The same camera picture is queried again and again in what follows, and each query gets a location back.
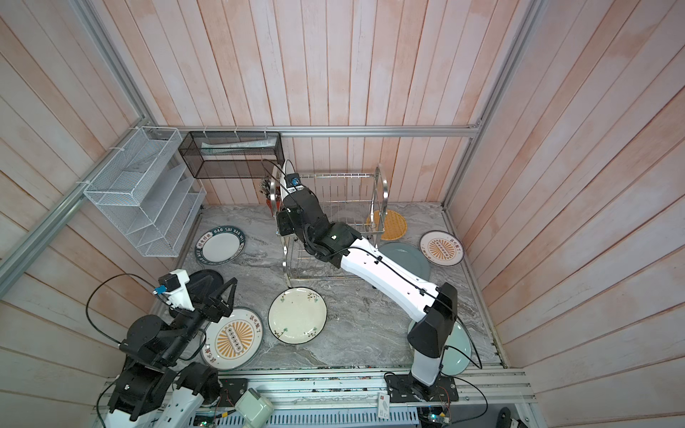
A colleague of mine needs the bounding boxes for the black mesh wall basket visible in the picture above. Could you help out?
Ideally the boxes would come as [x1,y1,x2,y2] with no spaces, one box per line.
[179,130,285,179]

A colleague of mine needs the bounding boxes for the white plate green text rim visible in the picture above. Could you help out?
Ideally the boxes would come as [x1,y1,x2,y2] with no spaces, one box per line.
[194,226,246,266]

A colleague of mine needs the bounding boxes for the stainless steel dish rack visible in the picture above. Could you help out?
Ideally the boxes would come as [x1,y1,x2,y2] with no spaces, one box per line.
[262,160,389,287]

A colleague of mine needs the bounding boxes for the black round plate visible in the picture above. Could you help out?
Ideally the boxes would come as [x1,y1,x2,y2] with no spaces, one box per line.
[186,269,224,306]

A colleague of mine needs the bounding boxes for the white plate cloud line pattern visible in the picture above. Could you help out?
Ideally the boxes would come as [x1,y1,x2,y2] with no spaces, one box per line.
[267,160,287,199]

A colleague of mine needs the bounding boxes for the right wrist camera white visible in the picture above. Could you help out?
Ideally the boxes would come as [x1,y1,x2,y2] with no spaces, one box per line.
[281,173,304,194]

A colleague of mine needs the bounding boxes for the cream plate red berry pattern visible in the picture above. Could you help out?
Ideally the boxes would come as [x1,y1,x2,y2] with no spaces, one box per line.
[268,287,328,345]

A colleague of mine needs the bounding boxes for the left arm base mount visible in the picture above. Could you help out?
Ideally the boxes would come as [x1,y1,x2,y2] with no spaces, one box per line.
[176,373,250,408]

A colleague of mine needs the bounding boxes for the white wire mesh shelf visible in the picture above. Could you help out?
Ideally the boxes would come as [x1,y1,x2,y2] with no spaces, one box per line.
[85,127,206,258]

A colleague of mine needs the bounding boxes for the red utensil cup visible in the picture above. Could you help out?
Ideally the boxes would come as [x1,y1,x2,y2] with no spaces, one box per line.
[267,194,280,218]

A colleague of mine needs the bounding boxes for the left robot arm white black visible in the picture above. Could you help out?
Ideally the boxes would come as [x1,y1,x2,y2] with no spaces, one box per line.
[97,269,237,427]

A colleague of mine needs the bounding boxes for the grey green plain plate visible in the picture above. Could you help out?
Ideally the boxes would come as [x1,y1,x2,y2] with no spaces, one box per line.
[380,243,431,281]

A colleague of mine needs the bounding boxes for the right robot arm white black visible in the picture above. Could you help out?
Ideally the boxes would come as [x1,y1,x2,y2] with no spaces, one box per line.
[276,185,458,387]

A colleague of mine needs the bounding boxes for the white green box device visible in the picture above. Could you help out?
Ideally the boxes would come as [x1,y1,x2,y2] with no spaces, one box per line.
[235,388,275,428]

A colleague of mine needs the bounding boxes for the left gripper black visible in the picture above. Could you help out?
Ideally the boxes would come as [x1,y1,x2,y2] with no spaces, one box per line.
[161,274,239,365]

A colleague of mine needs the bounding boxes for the small orange sunburst plate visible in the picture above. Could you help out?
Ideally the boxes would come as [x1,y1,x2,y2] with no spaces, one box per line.
[419,230,465,267]

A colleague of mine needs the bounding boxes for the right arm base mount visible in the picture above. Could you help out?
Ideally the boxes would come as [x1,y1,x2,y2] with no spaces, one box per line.
[384,372,458,404]

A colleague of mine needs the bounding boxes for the yellow woven round trivet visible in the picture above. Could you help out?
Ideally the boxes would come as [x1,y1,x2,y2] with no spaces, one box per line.
[364,210,408,241]

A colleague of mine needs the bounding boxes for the utensils in red cup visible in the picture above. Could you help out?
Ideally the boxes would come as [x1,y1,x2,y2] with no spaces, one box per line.
[260,178,275,204]

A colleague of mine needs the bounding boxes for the large orange sunburst plate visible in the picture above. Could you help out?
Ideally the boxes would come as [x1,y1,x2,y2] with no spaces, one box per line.
[201,308,263,371]

